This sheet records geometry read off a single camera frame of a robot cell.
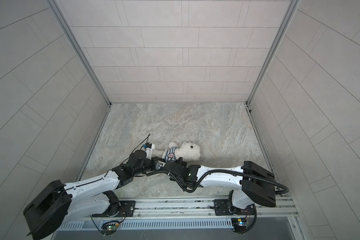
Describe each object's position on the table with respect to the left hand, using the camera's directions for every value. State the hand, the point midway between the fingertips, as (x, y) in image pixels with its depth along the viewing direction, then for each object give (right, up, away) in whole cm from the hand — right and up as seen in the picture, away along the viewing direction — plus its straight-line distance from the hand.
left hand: (169, 161), depth 80 cm
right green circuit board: (+34, -25, -12) cm, 44 cm away
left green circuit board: (-24, -25, -15) cm, 38 cm away
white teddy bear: (+9, +5, +2) cm, 11 cm away
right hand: (+2, -3, 0) cm, 4 cm away
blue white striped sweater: (0, +3, +1) cm, 3 cm away
